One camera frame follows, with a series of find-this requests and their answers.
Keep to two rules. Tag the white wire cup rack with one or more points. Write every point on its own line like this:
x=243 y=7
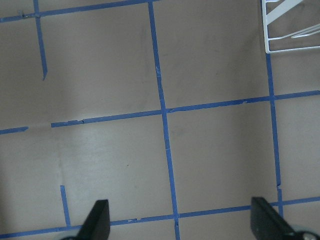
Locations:
x=290 y=25

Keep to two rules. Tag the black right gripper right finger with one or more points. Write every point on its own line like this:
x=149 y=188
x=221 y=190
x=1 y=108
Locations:
x=267 y=224

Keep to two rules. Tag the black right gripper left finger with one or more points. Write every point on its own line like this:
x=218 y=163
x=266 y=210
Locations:
x=97 y=225

